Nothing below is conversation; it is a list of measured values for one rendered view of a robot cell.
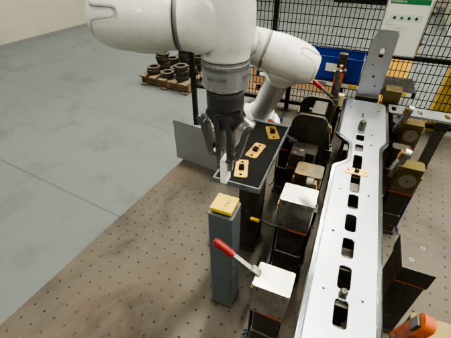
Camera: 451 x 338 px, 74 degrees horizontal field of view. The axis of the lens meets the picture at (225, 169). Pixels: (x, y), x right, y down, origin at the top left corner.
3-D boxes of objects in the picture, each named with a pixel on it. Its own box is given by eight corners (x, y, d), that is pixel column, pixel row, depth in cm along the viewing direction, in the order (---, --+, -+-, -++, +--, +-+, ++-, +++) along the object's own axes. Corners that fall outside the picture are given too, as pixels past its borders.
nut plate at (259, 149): (255, 159, 92) (256, 155, 92) (244, 155, 94) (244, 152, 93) (266, 145, 98) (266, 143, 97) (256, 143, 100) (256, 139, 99)
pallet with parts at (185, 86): (137, 84, 431) (131, 52, 404) (187, 60, 513) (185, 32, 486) (185, 96, 397) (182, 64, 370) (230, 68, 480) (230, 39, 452)
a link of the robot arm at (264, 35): (233, 13, 93) (274, 27, 93) (237, 20, 110) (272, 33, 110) (219, 55, 97) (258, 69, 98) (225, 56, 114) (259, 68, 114)
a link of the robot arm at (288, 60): (242, 108, 173) (278, 121, 173) (233, 133, 170) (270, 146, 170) (274, 15, 98) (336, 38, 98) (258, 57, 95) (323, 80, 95)
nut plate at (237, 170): (247, 178, 85) (247, 174, 85) (233, 177, 86) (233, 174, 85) (248, 160, 92) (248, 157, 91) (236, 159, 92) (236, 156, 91)
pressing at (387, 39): (378, 98, 164) (401, 31, 142) (356, 94, 167) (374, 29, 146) (378, 97, 164) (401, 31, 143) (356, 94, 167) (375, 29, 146)
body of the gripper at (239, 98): (196, 90, 57) (199, 133, 62) (239, 98, 54) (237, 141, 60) (213, 76, 62) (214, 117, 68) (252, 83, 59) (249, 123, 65)
